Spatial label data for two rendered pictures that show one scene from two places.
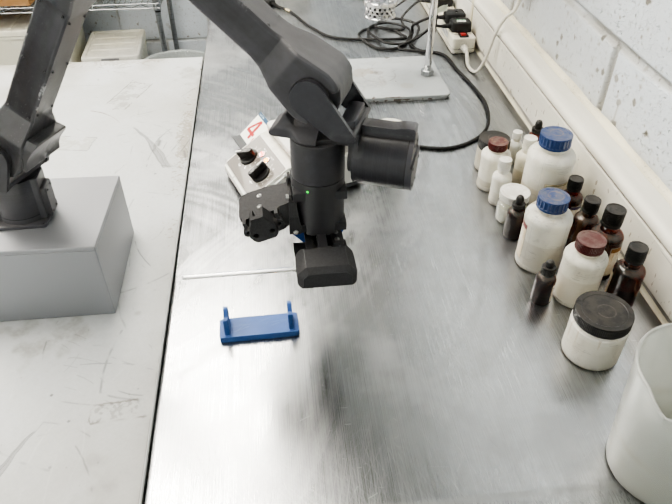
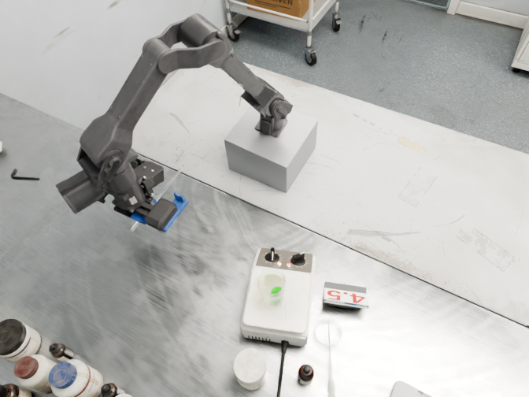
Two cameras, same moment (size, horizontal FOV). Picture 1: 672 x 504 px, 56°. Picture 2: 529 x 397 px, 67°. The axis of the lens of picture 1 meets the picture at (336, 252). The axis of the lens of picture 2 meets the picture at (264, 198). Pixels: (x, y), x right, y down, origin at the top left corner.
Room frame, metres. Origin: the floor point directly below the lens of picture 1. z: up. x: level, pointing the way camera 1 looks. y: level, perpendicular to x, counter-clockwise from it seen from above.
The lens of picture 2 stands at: (1.08, -0.19, 1.73)
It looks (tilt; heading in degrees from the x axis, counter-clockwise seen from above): 55 degrees down; 128
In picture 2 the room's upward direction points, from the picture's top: 4 degrees counter-clockwise
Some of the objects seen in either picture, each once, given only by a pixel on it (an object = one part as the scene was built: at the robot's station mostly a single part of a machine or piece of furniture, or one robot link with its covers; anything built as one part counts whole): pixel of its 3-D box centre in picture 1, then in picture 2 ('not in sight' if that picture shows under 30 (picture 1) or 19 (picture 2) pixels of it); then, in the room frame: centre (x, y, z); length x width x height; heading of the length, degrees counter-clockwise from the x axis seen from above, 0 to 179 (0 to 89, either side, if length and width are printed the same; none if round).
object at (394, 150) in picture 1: (359, 127); (90, 175); (0.56, -0.02, 1.19); 0.12 x 0.08 x 0.11; 76
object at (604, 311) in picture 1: (596, 330); (15, 340); (0.52, -0.31, 0.94); 0.07 x 0.07 x 0.07
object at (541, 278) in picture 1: (545, 280); (59, 350); (0.61, -0.27, 0.94); 0.03 x 0.03 x 0.07
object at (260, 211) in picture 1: (269, 209); (144, 173); (0.56, 0.07, 1.09); 0.07 x 0.07 x 0.06; 6
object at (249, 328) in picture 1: (258, 320); (170, 209); (0.55, 0.10, 0.92); 0.10 x 0.03 x 0.04; 97
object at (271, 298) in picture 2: not in sight; (270, 287); (0.90, 0.04, 1.02); 0.06 x 0.05 x 0.08; 46
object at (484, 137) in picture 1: (492, 152); not in sight; (0.94, -0.27, 0.93); 0.05 x 0.05 x 0.06
